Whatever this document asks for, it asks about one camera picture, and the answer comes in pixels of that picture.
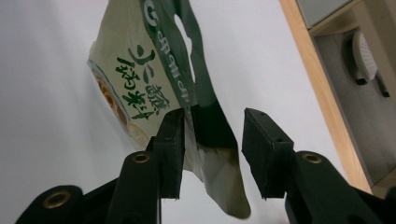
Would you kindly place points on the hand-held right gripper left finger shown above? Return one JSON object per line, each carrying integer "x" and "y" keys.
{"x": 169, "y": 155}

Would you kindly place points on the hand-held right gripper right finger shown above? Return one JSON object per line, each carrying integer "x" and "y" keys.
{"x": 267, "y": 155}

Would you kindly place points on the beige packet green label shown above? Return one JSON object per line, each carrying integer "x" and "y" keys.
{"x": 140, "y": 84}

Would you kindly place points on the grey curved object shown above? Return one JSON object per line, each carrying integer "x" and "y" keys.
{"x": 364, "y": 59}

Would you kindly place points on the white table sheet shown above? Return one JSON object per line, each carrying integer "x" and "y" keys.
{"x": 46, "y": 93}

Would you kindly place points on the wooden desk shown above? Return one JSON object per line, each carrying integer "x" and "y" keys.
{"x": 383, "y": 37}

